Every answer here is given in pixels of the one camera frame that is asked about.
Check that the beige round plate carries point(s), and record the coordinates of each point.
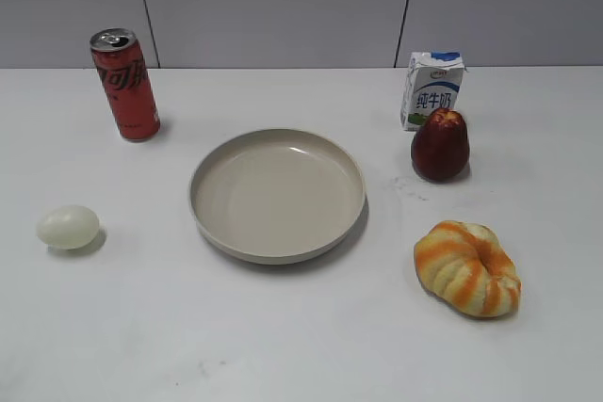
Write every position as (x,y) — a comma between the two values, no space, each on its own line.
(277,196)

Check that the orange striped croissant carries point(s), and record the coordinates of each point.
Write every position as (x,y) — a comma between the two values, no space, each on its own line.
(465,265)

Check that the white egg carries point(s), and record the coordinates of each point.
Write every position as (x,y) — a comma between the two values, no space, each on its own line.
(68,227)

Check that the white blue milk carton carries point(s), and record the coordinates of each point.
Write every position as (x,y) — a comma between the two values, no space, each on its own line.
(433,81)

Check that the dark red wax apple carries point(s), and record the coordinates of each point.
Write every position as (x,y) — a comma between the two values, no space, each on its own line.
(440,149)

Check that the red cola can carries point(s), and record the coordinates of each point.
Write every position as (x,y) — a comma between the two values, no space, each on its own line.
(121,66)

